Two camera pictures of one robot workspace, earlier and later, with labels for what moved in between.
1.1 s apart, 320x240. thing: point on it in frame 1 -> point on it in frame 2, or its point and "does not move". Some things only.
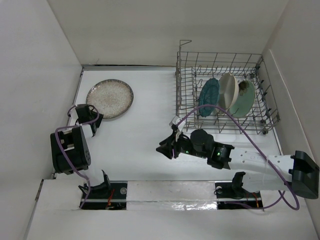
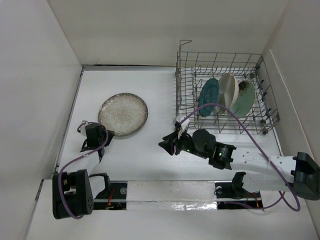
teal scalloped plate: (209, 95) does not move
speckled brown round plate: (110, 97) -> (124, 113)
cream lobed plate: (228, 93) does not move
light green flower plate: (246, 96) does not move
